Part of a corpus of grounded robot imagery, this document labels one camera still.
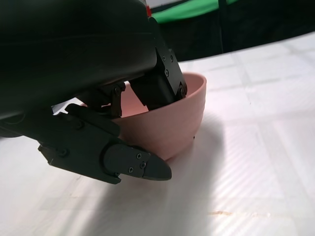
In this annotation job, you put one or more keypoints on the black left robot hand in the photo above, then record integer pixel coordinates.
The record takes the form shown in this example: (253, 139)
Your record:
(73, 61)

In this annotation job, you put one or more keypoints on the pink plastic bowl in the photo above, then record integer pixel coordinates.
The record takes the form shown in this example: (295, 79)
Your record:
(172, 123)

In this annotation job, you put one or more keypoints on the green cloth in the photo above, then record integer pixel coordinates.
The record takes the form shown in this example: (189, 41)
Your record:
(187, 9)

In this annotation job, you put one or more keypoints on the black vertical pole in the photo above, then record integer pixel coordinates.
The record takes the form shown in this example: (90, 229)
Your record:
(222, 29)

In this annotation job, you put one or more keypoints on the black backdrop cloth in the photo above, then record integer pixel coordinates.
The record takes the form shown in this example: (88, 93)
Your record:
(258, 29)

